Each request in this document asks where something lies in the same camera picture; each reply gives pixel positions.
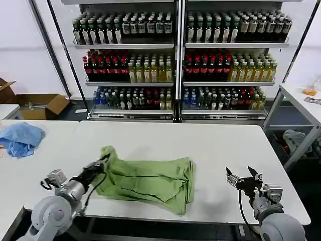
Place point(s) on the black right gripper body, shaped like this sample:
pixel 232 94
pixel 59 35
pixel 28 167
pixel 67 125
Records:
pixel 250 186

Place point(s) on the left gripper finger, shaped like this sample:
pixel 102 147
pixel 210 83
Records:
pixel 101 159
pixel 104 163

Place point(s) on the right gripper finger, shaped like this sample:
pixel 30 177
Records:
pixel 234 180
pixel 254 172

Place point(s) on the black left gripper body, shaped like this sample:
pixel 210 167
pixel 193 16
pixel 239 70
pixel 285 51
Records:
pixel 90 172

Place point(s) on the green shirt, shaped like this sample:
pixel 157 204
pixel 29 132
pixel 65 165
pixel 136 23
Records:
pixel 150 179

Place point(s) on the grey cloth pile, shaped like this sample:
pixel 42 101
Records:
pixel 296 140

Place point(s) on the blue crumpled cloth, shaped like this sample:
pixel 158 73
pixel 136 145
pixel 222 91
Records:
pixel 21 139

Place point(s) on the open brown cardboard box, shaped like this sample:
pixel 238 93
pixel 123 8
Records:
pixel 42 106

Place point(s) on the white side table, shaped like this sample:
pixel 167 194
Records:
pixel 301 100

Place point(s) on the grey small item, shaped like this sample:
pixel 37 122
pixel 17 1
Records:
pixel 313 100

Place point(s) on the orange small item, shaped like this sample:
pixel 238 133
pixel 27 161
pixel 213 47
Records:
pixel 309 91

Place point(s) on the shelf unit with bottles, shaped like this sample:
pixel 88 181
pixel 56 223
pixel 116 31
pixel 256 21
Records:
pixel 126 62
pixel 233 62

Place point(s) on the small white table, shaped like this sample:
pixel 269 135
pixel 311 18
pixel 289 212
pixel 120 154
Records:
pixel 7 110

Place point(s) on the brown cardboard box flap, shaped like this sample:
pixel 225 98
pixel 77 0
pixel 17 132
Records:
pixel 6 90

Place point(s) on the dark slanted frame pole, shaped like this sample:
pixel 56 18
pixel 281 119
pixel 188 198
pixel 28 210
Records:
pixel 50 47

